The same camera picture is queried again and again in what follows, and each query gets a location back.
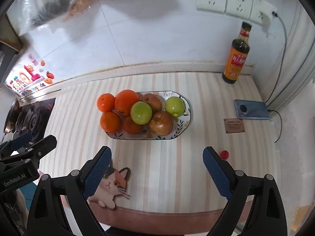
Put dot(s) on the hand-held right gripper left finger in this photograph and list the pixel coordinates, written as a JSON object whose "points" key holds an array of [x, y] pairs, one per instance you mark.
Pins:
{"points": [[97, 174]]}

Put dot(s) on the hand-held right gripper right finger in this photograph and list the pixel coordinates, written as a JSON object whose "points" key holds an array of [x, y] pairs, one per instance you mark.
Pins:
{"points": [[217, 174]]}

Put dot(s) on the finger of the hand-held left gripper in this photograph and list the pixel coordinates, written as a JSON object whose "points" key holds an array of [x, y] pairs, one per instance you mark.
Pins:
{"points": [[18, 141], [41, 147]]}

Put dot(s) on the red cherry tomato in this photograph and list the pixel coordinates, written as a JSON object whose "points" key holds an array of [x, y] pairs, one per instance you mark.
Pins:
{"points": [[224, 154]]}

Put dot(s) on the small orange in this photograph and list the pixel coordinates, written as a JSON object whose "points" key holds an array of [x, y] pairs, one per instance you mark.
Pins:
{"points": [[105, 102], [110, 121]]}

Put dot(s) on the dark reddish tangerine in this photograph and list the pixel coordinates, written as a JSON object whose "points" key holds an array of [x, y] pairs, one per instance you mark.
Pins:
{"points": [[131, 126]]}

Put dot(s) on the oval floral plate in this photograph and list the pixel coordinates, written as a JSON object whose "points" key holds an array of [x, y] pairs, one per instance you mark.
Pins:
{"points": [[183, 123]]}

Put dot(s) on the green apple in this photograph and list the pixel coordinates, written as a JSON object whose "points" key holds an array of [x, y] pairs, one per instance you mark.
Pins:
{"points": [[174, 106], [140, 113]]}

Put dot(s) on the large orange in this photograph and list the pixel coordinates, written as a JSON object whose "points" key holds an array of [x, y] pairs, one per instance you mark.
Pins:
{"points": [[126, 102]]}

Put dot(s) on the blue kitchen cabinet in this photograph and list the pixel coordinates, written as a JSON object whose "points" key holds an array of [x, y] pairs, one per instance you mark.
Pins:
{"points": [[28, 190]]}

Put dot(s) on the frying pan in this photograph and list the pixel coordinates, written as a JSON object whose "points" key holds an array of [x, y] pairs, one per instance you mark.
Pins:
{"points": [[9, 118]]}

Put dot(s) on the black gas stove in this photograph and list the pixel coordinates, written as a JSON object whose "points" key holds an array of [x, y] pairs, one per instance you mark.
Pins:
{"points": [[37, 115]]}

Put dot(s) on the brown square label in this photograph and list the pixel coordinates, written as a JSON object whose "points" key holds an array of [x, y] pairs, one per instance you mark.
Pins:
{"points": [[234, 125]]}

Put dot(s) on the blue smartphone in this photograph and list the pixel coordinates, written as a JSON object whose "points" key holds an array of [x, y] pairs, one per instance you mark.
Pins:
{"points": [[253, 109]]}

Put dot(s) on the striped cat print tablecloth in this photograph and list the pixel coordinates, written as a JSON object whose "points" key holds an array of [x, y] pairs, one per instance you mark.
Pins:
{"points": [[209, 98]]}

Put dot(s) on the black range hood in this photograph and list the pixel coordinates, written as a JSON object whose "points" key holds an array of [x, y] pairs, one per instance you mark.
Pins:
{"points": [[5, 61]]}

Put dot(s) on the soy sauce bottle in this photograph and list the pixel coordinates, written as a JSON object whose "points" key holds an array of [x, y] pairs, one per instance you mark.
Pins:
{"points": [[236, 61]]}

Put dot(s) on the clear bag with dark contents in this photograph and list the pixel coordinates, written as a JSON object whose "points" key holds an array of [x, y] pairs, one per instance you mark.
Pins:
{"points": [[44, 7]]}

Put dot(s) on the orange mesh bag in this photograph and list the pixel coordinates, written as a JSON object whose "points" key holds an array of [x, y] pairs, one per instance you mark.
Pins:
{"points": [[78, 6]]}

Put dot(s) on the white charger plug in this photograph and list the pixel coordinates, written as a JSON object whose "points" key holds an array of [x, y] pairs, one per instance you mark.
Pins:
{"points": [[267, 14]]}

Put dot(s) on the colourful wall sticker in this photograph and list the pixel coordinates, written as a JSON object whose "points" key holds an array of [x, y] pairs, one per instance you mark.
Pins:
{"points": [[24, 77]]}

